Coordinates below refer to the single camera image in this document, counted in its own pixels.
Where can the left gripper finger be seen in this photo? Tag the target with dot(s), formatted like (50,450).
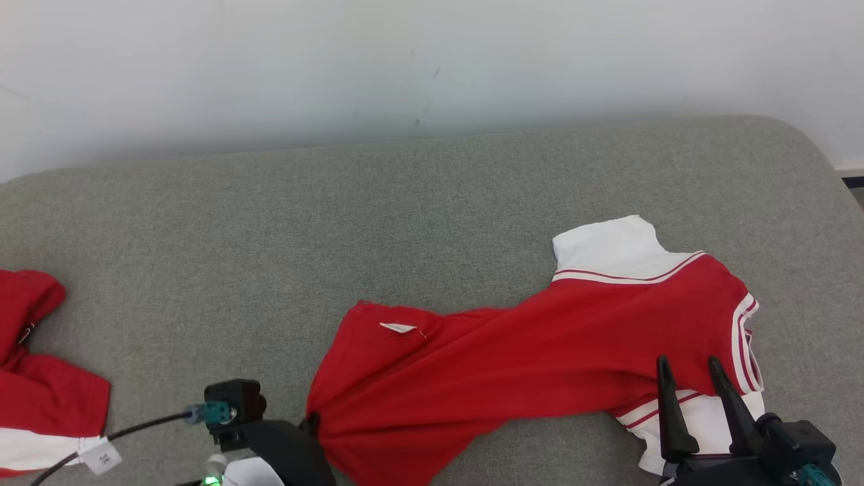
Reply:
(311,424)

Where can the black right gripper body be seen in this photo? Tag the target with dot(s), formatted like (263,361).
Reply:
(722,472)

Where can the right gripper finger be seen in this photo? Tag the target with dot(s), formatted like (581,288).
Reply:
(673,418)
(737,412)

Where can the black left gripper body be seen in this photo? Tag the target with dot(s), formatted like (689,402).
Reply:
(297,459)

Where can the red shirt white collar trim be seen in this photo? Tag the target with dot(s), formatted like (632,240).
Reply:
(540,358)

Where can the red shorts white stripe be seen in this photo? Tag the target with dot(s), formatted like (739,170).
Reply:
(47,391)

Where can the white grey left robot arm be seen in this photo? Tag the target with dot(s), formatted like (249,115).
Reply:
(253,474)

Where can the white skirting board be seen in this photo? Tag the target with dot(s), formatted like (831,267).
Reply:
(850,171)

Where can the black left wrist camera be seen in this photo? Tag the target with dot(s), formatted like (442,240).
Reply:
(233,405)

